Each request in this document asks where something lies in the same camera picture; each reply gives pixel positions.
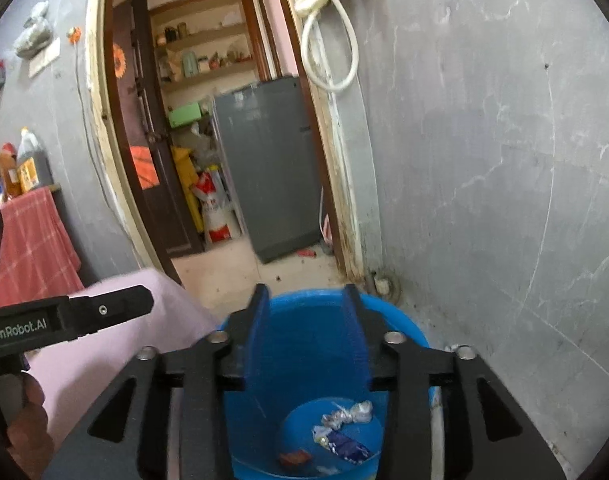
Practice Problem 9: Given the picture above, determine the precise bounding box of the clear plastic wrapper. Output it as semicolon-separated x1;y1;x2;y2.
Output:
321;401;373;431

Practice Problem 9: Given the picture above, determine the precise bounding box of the blue snack wrapper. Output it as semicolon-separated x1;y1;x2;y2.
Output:
312;426;372;464

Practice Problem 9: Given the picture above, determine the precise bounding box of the small red wrapper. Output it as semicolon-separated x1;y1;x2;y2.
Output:
278;448;313;469

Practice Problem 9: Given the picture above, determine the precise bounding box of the blue plastic trash bucket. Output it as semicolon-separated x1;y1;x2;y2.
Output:
218;287;436;480

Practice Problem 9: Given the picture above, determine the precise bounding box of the person's left hand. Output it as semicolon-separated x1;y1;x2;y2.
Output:
0;373;54;479

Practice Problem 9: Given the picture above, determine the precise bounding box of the pink floral tablecloth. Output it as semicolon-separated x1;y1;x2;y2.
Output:
29;269;219;446

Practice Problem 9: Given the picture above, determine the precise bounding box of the red plaid cloth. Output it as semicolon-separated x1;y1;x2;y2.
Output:
0;188;84;307

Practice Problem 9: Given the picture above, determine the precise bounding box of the red white rice sack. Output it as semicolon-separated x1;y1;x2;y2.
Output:
190;165;239;244

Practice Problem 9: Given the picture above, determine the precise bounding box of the large dark vinegar jug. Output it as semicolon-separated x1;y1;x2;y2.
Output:
17;128;54;194

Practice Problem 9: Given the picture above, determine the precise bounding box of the orange oil bottle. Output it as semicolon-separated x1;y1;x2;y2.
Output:
0;143;22;200

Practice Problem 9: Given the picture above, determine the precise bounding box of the yellow bag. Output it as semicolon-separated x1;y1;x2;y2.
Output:
171;146;205;233

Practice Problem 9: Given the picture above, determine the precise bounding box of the grey refrigerator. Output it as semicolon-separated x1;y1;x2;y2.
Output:
213;77;322;263

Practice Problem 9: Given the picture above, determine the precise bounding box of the green box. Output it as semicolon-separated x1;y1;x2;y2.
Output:
168;102;202;129

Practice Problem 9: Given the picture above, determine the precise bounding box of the dark brown wooden door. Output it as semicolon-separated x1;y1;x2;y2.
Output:
111;0;204;258

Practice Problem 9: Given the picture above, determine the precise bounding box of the orange sunflower decoration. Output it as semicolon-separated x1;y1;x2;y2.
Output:
112;42;126;79

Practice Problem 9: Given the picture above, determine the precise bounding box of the wooden wall shelf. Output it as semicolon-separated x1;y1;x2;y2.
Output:
149;0;273;112

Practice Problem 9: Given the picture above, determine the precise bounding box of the white coiled hose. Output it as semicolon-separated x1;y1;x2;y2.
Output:
293;0;361;94

